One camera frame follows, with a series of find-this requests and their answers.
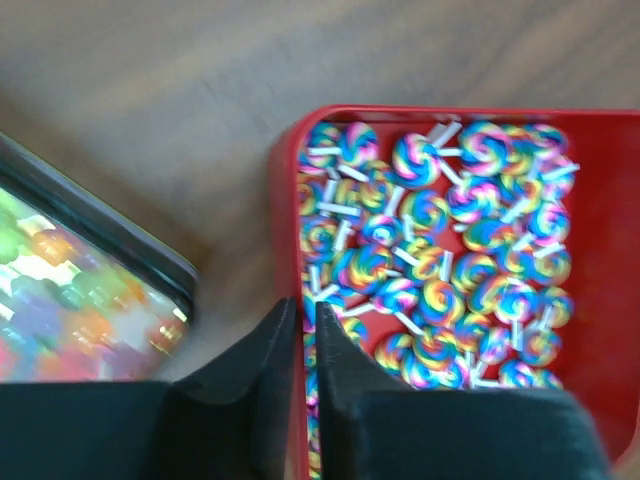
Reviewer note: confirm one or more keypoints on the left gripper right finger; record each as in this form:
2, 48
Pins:
372, 426

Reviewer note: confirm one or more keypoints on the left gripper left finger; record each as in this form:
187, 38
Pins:
229, 419

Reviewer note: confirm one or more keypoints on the red tray of lollipops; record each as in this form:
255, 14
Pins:
462, 248

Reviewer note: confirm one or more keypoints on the gold tin of gummies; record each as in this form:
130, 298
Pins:
85, 293

